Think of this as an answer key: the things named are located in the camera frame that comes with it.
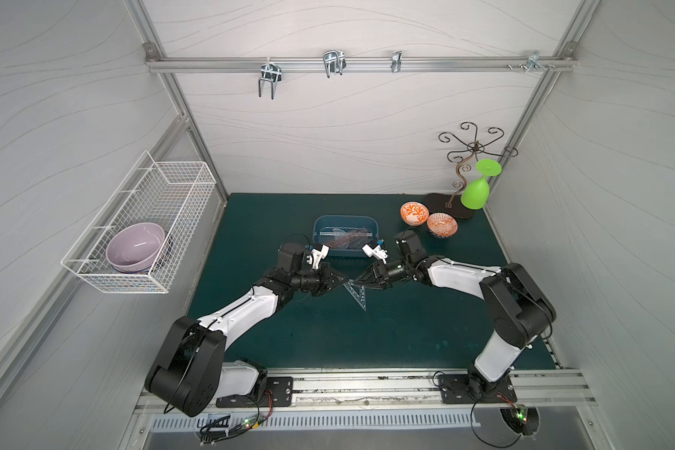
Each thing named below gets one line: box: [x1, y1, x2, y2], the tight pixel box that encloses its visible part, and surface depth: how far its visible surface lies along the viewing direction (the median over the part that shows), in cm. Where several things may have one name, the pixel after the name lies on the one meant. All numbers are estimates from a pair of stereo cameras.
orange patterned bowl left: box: [400, 201, 430, 226], surface depth 113 cm
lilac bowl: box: [105, 222, 165, 273], surface depth 62 cm
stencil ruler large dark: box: [318, 226, 373, 250], surface depth 109 cm
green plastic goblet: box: [460, 158, 503, 210], surface depth 92 cm
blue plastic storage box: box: [312, 214, 379, 257], surface depth 109 cm
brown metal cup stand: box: [424, 121, 520, 220], surface depth 98 cm
